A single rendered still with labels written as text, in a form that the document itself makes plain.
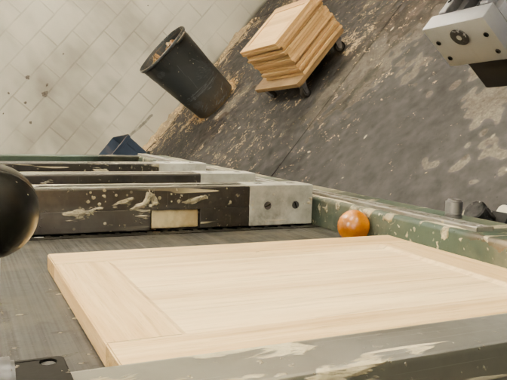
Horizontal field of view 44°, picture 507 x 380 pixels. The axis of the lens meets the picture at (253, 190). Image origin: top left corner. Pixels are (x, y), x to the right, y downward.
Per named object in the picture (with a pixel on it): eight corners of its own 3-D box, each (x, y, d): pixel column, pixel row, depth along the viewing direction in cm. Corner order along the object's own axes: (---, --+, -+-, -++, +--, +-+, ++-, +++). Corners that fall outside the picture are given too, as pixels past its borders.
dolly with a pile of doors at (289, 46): (357, 38, 405) (317, -8, 389) (310, 99, 393) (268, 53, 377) (306, 50, 459) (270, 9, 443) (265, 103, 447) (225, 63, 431)
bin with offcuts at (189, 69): (247, 78, 520) (192, 20, 494) (210, 124, 508) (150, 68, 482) (222, 82, 565) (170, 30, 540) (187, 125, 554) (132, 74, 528)
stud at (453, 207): (465, 220, 89) (467, 200, 89) (453, 221, 88) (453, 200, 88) (453, 218, 92) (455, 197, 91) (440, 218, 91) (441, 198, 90)
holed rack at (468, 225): (493, 231, 81) (493, 226, 81) (476, 231, 80) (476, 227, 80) (145, 154, 229) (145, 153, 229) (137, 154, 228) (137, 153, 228)
